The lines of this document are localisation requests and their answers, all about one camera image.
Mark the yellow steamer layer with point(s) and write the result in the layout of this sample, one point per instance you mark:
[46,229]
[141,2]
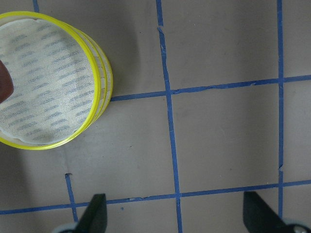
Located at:
[101,70]
[55,78]

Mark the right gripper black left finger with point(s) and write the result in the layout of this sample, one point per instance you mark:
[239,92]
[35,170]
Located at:
[94,219]

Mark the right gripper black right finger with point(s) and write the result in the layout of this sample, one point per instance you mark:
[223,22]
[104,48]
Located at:
[258,217]

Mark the brown bun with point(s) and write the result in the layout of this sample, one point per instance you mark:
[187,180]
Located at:
[6,83]

